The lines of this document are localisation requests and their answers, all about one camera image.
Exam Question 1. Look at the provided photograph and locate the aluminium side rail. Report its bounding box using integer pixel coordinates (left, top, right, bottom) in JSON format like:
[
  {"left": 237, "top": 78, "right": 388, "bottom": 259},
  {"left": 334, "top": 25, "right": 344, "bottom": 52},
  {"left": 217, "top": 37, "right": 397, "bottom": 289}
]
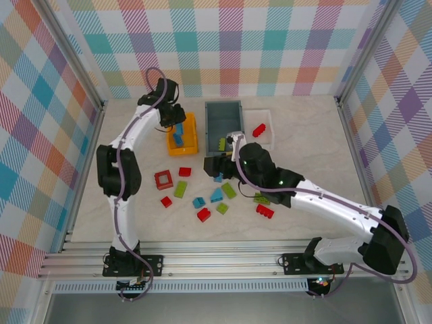
[
  {"left": 57, "top": 99, "right": 108, "bottom": 254},
  {"left": 336, "top": 96, "right": 391, "bottom": 252}
]

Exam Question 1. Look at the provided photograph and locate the right aluminium frame post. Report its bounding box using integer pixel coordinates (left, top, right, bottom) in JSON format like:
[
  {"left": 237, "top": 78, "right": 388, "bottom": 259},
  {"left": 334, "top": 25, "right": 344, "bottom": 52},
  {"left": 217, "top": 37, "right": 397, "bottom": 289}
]
[{"left": 335, "top": 0, "right": 404, "bottom": 107}]

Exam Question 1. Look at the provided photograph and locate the left aluminium side rail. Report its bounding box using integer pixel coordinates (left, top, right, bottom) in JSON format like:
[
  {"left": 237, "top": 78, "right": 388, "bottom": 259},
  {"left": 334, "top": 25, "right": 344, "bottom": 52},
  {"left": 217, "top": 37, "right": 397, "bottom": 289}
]
[{"left": 57, "top": 99, "right": 108, "bottom": 254}]

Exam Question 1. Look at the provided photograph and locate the right aluminium side rail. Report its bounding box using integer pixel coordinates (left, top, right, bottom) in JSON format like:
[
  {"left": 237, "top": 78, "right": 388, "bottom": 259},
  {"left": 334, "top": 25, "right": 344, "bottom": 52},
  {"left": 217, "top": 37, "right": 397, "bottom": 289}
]
[{"left": 336, "top": 96, "right": 391, "bottom": 252}]

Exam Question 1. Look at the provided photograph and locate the grey metal lower shelf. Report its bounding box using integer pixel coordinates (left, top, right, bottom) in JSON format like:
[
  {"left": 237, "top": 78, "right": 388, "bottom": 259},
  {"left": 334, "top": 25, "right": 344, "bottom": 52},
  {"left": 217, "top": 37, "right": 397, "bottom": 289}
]
[{"left": 43, "top": 292, "right": 406, "bottom": 324}]

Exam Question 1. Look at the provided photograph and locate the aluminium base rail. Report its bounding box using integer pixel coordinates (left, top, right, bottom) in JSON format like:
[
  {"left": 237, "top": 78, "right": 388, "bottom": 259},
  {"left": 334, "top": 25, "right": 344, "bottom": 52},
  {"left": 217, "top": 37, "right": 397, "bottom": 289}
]
[{"left": 36, "top": 239, "right": 411, "bottom": 281}]

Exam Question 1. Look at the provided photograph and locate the red square frame lego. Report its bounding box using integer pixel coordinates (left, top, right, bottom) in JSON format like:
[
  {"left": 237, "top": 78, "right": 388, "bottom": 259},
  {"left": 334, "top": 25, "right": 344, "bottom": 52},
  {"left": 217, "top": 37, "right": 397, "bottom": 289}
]
[{"left": 154, "top": 171, "right": 173, "bottom": 190}]

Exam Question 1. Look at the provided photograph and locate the left aluminium frame post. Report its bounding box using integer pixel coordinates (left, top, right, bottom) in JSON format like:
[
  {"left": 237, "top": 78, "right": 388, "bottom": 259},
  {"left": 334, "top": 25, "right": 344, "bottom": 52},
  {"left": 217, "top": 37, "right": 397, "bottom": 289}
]
[{"left": 32, "top": 0, "right": 106, "bottom": 111}]

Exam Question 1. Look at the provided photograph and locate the aluminium frame post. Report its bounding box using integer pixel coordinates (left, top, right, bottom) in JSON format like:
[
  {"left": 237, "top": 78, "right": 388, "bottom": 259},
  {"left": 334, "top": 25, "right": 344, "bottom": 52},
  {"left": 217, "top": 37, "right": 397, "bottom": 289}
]
[
  {"left": 32, "top": 0, "right": 106, "bottom": 111},
  {"left": 335, "top": 0, "right": 404, "bottom": 107}
]

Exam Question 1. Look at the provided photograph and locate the yellow plastic bin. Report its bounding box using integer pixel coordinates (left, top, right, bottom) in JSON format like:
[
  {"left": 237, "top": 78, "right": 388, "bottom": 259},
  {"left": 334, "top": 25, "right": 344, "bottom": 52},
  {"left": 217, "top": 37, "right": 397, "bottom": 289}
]
[{"left": 166, "top": 112, "right": 200, "bottom": 157}]

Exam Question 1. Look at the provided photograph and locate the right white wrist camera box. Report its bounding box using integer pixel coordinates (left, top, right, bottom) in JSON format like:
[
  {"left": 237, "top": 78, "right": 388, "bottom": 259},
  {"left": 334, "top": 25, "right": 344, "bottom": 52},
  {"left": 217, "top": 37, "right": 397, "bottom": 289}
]
[{"left": 225, "top": 131, "right": 248, "bottom": 147}]

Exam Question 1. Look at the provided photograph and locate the white plastic bin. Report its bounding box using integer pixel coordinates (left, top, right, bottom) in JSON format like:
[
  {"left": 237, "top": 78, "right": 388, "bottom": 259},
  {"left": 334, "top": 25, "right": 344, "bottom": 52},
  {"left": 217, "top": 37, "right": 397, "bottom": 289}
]
[{"left": 243, "top": 107, "right": 276, "bottom": 151}]

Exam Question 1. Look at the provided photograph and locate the white slotted cable duct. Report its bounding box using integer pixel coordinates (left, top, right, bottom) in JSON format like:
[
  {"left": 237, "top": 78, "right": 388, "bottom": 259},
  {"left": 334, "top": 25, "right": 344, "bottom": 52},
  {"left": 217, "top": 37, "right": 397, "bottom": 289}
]
[{"left": 53, "top": 281, "right": 311, "bottom": 294}]

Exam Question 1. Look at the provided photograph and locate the right lit circuit board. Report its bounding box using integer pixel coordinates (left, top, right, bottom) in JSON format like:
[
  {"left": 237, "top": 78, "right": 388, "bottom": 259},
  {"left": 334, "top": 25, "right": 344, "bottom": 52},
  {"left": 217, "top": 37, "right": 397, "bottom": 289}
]
[{"left": 308, "top": 275, "right": 333, "bottom": 290}]

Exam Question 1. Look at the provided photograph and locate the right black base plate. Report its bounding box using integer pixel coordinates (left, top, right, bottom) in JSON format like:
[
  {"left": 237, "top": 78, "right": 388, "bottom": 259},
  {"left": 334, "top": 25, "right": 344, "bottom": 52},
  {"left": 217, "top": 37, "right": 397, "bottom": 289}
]
[{"left": 281, "top": 252, "right": 346, "bottom": 276}]

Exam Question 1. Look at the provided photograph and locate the grey plastic bin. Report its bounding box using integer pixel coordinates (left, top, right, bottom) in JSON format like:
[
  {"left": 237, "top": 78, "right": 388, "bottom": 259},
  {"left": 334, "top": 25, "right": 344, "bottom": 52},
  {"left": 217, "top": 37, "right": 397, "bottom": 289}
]
[{"left": 203, "top": 101, "right": 246, "bottom": 158}]

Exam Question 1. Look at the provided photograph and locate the left black connector board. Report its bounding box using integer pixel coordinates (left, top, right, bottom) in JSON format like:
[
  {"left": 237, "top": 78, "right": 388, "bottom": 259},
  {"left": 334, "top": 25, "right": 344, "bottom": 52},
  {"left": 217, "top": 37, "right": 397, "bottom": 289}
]
[{"left": 115, "top": 277, "right": 151, "bottom": 294}]

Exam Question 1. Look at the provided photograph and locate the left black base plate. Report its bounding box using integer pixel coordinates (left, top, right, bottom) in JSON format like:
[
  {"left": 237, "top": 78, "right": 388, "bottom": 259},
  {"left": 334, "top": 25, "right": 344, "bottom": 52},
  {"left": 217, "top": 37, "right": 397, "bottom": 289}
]
[{"left": 102, "top": 254, "right": 165, "bottom": 278}]

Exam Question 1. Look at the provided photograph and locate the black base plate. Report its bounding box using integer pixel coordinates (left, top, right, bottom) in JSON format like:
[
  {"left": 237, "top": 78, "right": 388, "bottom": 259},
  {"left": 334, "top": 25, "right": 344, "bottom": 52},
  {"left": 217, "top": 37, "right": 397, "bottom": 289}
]
[
  {"left": 102, "top": 254, "right": 165, "bottom": 278},
  {"left": 281, "top": 252, "right": 346, "bottom": 276}
]

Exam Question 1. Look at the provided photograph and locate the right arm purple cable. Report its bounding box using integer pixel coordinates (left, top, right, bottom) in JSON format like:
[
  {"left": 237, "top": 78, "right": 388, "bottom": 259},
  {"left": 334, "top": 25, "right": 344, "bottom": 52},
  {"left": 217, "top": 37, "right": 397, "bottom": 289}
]
[{"left": 234, "top": 138, "right": 419, "bottom": 300}]

